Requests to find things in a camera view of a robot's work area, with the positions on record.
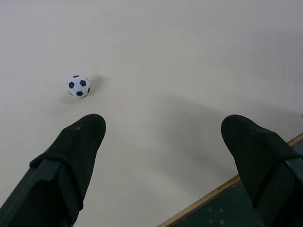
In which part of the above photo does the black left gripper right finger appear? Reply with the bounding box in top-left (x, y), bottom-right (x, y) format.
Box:
top-left (221, 114), bottom-right (303, 227)

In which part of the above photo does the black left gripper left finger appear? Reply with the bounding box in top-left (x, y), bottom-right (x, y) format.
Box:
top-left (0, 113), bottom-right (107, 227)

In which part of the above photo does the small soccer ball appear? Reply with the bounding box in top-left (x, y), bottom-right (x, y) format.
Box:
top-left (67, 75), bottom-right (91, 98)

